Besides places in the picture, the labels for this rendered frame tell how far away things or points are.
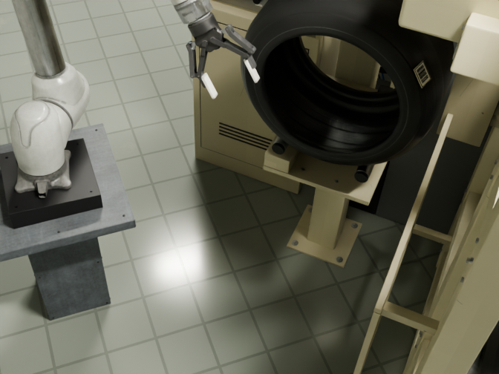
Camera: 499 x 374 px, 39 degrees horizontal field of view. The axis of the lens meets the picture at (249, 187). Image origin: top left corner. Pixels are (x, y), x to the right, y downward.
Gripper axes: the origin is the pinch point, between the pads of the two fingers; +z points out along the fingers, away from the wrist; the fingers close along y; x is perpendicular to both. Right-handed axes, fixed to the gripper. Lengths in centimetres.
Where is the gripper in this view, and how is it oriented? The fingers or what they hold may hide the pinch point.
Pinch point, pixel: (234, 85)
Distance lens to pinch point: 191.6
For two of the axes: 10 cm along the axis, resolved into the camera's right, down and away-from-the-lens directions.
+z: 4.4, 8.1, 3.7
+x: 2.7, -5.2, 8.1
